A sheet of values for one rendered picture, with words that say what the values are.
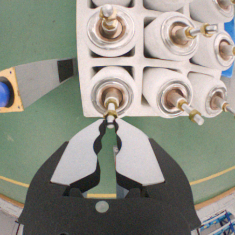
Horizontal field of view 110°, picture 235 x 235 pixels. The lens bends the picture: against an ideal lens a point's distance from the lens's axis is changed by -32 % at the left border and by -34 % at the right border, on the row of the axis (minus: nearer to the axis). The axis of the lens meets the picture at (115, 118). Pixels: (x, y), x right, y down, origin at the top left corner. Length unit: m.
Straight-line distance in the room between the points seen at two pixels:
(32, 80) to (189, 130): 0.67
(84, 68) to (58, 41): 0.25
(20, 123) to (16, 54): 0.36
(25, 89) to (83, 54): 0.14
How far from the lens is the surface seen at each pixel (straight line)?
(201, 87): 0.29
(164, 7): 0.30
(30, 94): 0.22
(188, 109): 0.19
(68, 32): 0.49
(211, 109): 0.31
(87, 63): 0.28
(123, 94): 0.21
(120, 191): 0.47
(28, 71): 0.23
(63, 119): 0.57
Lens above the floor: 0.45
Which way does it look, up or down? 61 degrees down
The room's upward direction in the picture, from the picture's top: 179 degrees clockwise
